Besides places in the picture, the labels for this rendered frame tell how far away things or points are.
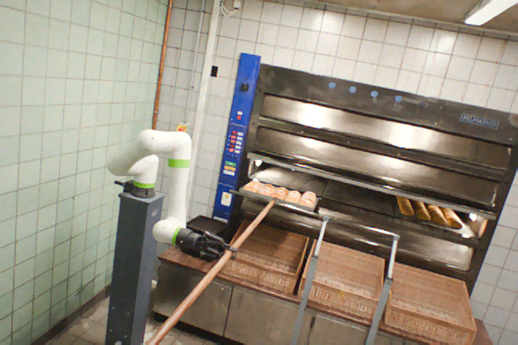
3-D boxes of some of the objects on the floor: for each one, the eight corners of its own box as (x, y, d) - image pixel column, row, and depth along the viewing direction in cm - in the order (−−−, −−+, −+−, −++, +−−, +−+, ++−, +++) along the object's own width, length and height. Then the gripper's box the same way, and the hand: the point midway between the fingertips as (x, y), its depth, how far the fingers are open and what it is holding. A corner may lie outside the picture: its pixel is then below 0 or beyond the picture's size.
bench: (180, 290, 360) (188, 232, 346) (456, 382, 309) (481, 320, 295) (148, 323, 307) (157, 257, 293) (476, 442, 256) (507, 368, 242)
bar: (205, 324, 320) (231, 188, 291) (362, 378, 293) (407, 236, 264) (189, 347, 291) (215, 198, 262) (361, 410, 264) (412, 253, 235)
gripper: (196, 222, 192) (242, 236, 187) (191, 251, 196) (235, 266, 191) (189, 227, 185) (237, 241, 180) (184, 257, 189) (231, 273, 184)
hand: (229, 252), depth 186 cm, fingers closed on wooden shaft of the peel, 3 cm apart
